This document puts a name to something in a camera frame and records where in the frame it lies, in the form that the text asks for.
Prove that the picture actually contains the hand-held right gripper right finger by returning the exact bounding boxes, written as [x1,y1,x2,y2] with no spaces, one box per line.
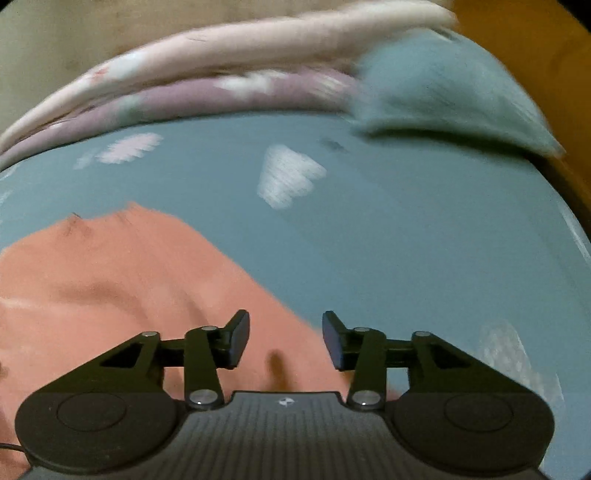
[322,311,478,411]

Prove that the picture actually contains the blue floral pillow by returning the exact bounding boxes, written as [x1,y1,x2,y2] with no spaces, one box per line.
[350,28,568,158]

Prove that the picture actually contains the purple floral folded quilt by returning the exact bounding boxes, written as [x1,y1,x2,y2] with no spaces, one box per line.
[0,69,368,172]

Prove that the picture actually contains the blue floral bed sheet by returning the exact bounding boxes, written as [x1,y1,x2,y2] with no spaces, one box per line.
[0,111,591,480]

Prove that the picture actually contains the pink floral folded quilt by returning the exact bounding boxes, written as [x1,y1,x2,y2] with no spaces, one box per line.
[0,1,459,153]

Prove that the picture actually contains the salmon pink knit sweater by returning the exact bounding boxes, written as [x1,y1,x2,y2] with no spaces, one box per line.
[0,200,402,480]

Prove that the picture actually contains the wooden headboard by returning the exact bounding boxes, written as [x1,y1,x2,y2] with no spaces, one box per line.
[450,0,591,210]

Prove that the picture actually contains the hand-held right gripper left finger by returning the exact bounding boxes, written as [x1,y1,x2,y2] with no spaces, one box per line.
[98,310,251,411]

